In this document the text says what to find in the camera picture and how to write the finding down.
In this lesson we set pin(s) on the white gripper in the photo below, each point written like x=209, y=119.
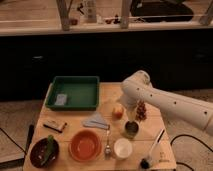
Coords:
x=128, y=102

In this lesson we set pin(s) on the red yellow apple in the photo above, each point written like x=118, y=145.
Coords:
x=118, y=112

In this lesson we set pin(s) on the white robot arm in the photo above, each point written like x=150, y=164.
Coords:
x=138, y=87

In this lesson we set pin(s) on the green plastic tray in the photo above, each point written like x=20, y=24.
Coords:
x=82, y=93

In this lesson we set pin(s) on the dark grape bunch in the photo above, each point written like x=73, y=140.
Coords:
x=141, y=111

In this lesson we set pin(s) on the metal tin can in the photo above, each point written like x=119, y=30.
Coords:
x=131, y=129

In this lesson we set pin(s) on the grey folded cloth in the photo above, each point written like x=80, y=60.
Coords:
x=95, y=121

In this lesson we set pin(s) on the white cup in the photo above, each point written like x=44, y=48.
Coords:
x=123, y=148

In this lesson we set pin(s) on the silver fork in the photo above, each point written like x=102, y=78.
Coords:
x=107, y=150

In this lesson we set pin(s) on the orange bowl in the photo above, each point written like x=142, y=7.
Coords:
x=85, y=146

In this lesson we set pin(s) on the small grey sponge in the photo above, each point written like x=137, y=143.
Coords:
x=61, y=99

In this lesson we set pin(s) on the small brown box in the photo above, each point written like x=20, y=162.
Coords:
x=59, y=127

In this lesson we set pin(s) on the wooden table leg middle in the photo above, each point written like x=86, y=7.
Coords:
x=125, y=9

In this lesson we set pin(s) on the wooden table leg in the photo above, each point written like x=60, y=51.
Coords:
x=63, y=13
x=125, y=9

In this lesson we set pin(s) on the green cucumber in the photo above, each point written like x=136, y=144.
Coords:
x=50, y=146

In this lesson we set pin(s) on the black bag on shelf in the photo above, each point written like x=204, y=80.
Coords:
x=161, y=10

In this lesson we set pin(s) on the dark brown bowl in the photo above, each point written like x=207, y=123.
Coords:
x=37, y=154

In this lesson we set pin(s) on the wooden table leg left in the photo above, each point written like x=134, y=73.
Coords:
x=63, y=13

